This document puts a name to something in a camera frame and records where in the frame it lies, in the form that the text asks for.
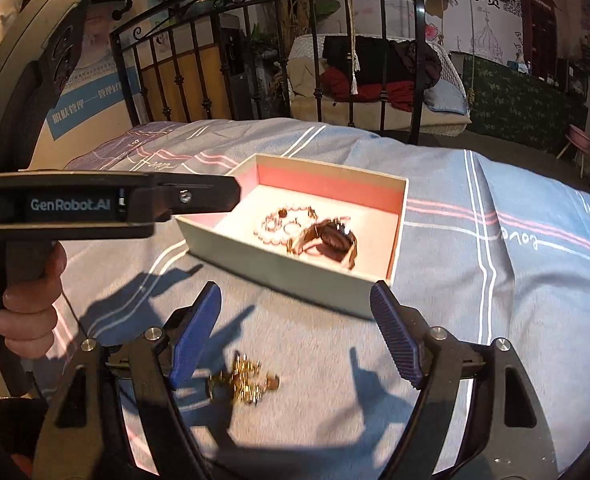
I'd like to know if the blue checked bedspread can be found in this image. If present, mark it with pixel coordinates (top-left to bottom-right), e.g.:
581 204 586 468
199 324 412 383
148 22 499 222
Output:
27 117 590 480

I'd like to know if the blue wall poster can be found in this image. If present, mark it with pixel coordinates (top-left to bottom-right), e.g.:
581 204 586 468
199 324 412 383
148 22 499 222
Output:
45 60 142 142

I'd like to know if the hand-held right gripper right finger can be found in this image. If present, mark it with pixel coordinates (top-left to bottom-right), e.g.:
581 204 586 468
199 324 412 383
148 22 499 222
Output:
370 280 558 480

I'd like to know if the large printed wall banner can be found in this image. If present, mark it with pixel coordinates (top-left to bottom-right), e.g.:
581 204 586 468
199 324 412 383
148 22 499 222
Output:
295 0 526 62

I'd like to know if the person's left hand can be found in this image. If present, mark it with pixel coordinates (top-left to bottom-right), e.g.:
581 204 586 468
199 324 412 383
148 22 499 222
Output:
0 241 69 361

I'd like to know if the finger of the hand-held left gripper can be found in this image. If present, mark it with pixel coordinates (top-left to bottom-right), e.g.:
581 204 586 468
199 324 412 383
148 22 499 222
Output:
153 175 242 222

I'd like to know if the red garment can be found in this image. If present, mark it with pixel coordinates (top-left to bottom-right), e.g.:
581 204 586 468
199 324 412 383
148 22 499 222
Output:
320 67 429 112

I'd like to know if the red phone booth cabinet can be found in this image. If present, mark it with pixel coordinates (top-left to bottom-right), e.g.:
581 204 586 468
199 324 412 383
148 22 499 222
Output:
520 0 559 69

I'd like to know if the black iron bed frame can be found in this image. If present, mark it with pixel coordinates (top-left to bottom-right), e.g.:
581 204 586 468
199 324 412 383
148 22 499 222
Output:
110 0 424 147

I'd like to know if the grey box with pink inside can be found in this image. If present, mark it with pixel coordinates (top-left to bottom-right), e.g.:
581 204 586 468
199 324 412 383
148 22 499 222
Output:
174 153 410 320

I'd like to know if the black garment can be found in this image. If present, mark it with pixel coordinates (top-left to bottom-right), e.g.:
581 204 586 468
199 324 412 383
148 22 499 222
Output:
322 35 444 92

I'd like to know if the white tassel cord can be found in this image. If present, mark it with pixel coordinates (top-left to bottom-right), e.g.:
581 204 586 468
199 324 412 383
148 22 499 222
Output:
344 0 362 97

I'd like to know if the white hanging chair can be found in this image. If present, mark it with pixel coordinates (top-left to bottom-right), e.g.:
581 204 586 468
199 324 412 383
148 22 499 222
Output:
287 34 474 137

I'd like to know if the pink stool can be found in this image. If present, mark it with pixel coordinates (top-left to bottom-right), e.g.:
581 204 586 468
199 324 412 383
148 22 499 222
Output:
556 125 590 179

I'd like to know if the yellow wooden board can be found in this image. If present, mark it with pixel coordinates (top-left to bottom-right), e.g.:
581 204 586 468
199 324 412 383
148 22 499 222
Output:
140 50 212 124

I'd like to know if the hanging rope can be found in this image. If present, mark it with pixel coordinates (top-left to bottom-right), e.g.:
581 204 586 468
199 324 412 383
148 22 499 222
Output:
466 0 479 107

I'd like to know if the green patterned counter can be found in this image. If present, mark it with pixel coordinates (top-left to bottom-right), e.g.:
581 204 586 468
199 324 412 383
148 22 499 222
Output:
447 52 589 154

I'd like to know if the gold chain jewelry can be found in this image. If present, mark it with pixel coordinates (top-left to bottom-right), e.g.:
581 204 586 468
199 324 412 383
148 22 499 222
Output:
207 352 282 406

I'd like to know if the white pearl bracelet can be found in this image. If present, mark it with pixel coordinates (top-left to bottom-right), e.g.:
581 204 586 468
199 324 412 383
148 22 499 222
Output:
253 205 322 247

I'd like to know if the brown strap wristwatch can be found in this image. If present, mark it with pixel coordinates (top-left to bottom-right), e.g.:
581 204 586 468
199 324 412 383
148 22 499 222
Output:
287 216 358 269

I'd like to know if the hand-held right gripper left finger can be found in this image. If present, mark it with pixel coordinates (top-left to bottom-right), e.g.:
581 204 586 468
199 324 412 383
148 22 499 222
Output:
37 281 223 480

